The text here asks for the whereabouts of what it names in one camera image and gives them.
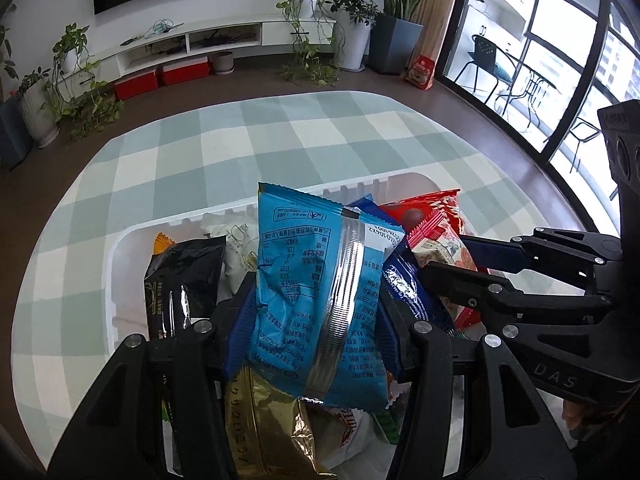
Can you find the tall plant in blue pot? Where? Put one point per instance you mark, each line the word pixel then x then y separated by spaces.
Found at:
pixel 12 135

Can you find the small grey pot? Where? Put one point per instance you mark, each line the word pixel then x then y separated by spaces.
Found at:
pixel 222 63

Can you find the light blue snack packet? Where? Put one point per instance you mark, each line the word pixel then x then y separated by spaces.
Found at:
pixel 310 285

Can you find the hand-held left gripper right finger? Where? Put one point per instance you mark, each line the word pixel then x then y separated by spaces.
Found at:
pixel 390 345

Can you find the white plastic tray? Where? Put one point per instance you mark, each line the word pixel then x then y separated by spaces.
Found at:
pixel 125 270

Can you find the small trailing pothos plant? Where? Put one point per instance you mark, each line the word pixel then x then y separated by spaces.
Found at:
pixel 306 7

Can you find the red storage box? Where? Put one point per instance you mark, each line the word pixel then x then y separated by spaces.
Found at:
pixel 184 71
pixel 136 85

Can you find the green nut snack packet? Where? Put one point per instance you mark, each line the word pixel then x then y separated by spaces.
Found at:
pixel 392 422

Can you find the plant in white ribbed pot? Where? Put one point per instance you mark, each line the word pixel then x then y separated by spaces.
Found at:
pixel 40 115

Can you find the green white checked tablecloth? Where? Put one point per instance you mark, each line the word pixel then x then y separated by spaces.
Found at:
pixel 200 160

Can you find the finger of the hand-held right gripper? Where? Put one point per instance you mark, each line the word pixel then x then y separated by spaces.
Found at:
pixel 500 305
pixel 492 255

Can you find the dark blue snack packet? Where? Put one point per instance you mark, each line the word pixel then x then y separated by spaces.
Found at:
pixel 405 285

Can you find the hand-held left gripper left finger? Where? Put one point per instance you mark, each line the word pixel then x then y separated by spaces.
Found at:
pixel 236 340

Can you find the red bag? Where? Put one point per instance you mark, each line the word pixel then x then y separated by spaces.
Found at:
pixel 421 74

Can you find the orange snack packet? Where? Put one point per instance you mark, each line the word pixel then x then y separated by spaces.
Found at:
pixel 162 245

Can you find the white grey snack pouch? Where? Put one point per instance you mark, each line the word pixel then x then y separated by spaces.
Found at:
pixel 240 260

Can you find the black set-top device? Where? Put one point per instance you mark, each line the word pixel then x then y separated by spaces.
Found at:
pixel 220 40

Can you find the black balcony chair teal cushion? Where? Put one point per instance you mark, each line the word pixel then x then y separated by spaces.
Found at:
pixel 487 52

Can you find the black framed glass door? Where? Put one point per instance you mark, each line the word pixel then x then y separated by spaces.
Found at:
pixel 525 25

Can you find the small red white snack packet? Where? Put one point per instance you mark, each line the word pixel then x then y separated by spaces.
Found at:
pixel 440 250

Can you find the black balcony table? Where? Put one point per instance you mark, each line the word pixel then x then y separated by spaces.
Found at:
pixel 530 95

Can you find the long black snack packet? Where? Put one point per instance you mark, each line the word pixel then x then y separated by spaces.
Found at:
pixel 180 280

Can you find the bushy plant in white pot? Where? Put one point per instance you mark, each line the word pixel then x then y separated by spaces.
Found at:
pixel 352 45

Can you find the long trailing pothos plant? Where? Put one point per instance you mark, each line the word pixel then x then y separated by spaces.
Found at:
pixel 70 60

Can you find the large leaf plant grey pot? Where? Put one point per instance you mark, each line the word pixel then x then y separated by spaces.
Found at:
pixel 397 42

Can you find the person's right hand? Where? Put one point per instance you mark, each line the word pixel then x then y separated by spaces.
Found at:
pixel 595 415

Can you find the white television cabinet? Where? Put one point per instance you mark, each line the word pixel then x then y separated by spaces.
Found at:
pixel 280 27

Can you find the beige curtain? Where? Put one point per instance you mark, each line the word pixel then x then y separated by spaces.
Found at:
pixel 440 10

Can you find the gold snack packet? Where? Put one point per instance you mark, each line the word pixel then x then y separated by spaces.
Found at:
pixel 265 420

